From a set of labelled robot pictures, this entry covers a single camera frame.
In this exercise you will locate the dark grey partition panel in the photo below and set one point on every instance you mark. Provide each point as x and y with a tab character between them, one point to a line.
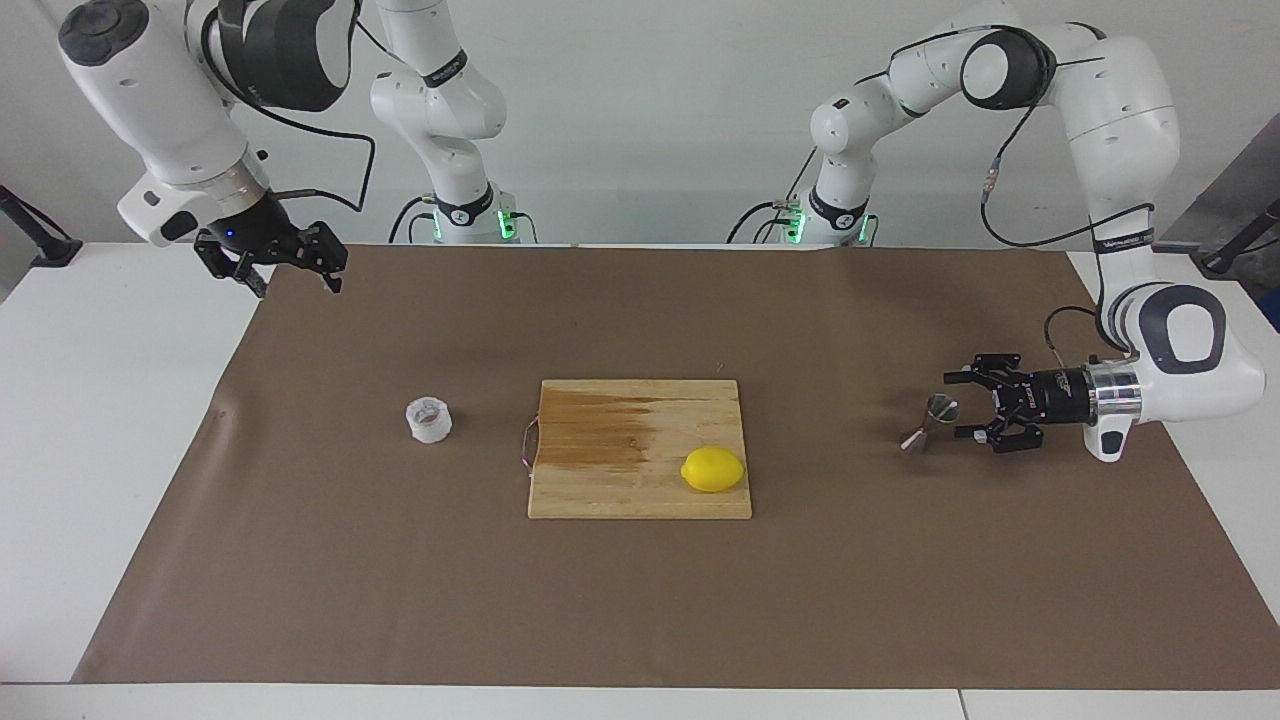
1230	190

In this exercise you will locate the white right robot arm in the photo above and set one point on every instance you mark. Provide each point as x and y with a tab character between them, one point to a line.
150	90

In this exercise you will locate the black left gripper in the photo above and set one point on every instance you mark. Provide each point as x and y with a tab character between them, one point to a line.
1050	397

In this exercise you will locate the steel double jigger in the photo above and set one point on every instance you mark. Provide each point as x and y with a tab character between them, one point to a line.
938	410

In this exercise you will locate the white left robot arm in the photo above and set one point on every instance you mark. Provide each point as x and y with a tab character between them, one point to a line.
1120	110

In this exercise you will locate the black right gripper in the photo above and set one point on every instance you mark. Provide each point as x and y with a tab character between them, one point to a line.
250	232

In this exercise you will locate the wooden cutting board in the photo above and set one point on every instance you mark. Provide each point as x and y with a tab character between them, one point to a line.
600	490

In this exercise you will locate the black clamp stand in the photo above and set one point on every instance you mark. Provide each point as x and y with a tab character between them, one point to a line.
1235	250
45	245

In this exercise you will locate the blue object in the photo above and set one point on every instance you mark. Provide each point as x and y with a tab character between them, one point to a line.
1273	315

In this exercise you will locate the brown table mat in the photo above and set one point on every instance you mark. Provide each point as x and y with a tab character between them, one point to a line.
640	600

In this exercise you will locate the yellow lemon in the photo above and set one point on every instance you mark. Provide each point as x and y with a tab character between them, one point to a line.
713	470

